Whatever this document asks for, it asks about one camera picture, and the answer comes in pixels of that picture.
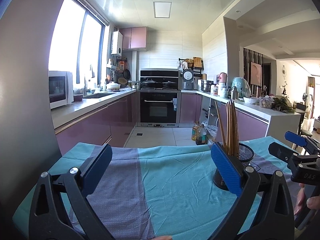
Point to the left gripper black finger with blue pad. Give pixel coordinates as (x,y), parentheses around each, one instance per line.
(48,217)
(274,218)

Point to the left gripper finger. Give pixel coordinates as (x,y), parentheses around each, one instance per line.
(283,153)
(310,145)

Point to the white kitchen counter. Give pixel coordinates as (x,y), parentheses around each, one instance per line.
(278,123)

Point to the person's right hand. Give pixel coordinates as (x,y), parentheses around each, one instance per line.
(313,203)

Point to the black mesh utensil holder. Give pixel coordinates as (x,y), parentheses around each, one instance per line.
(240,159)

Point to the teal and purple tablecloth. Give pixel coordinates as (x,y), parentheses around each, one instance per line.
(165,190)

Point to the cooking oil bottle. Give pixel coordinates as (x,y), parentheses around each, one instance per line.
(199,134)

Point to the steel pot on counter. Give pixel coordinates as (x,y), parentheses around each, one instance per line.
(206,85)

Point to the white rice cooker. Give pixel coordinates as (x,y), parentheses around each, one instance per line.
(188,79)

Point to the white microwave oven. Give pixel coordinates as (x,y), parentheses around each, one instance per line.
(60,88)

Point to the built-in black oven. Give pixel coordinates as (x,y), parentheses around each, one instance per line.
(159,99)

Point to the white water heater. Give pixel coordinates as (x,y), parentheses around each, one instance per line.
(116,44)

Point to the pink upper cabinet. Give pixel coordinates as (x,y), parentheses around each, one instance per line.
(134,38)

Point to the ceiling light panel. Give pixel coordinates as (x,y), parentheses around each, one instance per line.
(162,9)

